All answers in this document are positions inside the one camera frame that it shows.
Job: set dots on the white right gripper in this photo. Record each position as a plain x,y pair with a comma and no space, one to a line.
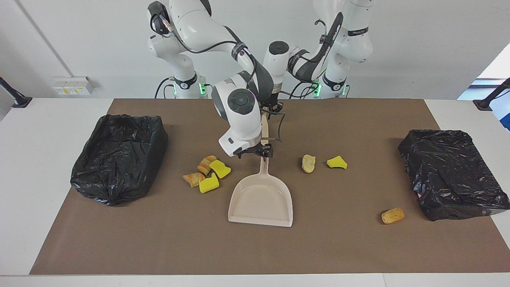
235,143

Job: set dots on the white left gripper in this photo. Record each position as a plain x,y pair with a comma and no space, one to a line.
275,98

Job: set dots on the beige hand brush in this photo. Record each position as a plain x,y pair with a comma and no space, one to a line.
264,125

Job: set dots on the beige plastic dustpan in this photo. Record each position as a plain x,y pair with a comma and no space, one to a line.
261,199

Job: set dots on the pale beige croissant piece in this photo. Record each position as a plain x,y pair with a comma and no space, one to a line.
308,164

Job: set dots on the yellow sponge piece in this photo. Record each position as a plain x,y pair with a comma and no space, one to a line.
336,162
208,185
220,169

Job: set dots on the brown bread roll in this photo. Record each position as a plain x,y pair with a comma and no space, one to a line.
393,215

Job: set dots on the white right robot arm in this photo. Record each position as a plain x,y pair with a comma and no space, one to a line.
199,28

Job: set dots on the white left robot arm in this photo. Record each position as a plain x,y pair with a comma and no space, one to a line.
354,40

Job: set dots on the black bag lined bin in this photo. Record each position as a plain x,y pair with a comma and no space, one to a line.
119,159
450,175

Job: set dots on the orange striped croissant piece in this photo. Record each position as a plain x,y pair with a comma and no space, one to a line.
193,179
205,164

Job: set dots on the brown table mat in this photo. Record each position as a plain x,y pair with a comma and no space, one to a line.
279,247

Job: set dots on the bright window opening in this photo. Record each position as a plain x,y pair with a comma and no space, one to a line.
501,71

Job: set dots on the white wall socket box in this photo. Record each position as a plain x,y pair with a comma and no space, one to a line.
73,85

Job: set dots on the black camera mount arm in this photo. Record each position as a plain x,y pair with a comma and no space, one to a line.
483,105
18,99

